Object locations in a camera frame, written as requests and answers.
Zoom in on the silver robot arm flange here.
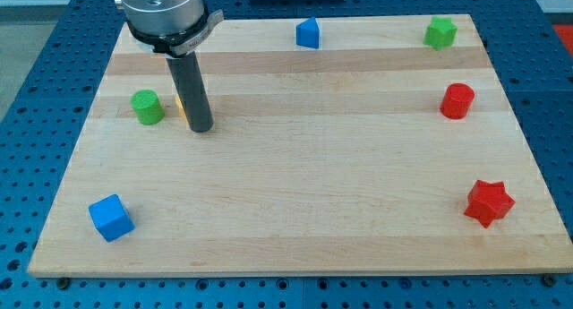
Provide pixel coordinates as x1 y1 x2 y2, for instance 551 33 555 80
115 0 224 58

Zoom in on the yellow heart block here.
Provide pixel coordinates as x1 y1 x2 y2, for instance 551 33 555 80
175 94 189 127

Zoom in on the blue cube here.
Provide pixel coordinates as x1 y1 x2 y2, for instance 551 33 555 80
88 194 135 242

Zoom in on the wooden board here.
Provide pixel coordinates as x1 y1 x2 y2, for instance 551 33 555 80
28 14 572 278

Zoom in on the blue triangular prism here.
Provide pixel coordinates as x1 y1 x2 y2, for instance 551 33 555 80
295 17 321 49

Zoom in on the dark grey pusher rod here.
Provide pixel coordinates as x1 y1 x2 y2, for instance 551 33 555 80
167 52 213 133

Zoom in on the green cylinder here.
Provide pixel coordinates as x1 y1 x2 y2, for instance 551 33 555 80
130 90 165 125

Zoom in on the red cylinder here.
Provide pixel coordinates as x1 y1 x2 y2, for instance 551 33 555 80
440 83 475 120

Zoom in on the green star block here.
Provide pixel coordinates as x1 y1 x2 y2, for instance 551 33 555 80
423 16 458 51

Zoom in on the red star block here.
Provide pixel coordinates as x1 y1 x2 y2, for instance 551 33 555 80
464 180 516 228

